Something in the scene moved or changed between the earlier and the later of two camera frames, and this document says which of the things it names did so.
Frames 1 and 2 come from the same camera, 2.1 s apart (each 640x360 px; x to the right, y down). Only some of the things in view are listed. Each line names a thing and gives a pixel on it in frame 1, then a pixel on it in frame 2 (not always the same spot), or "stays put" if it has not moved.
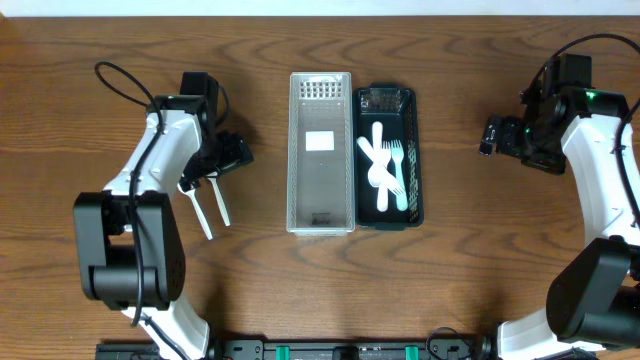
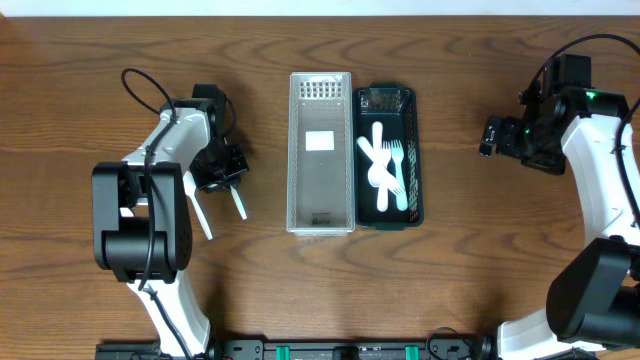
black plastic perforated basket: [399, 110] stays put
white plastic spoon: [377, 173] stays put
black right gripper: [507, 138] stays put
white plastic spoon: [213, 178] -> [238, 203]
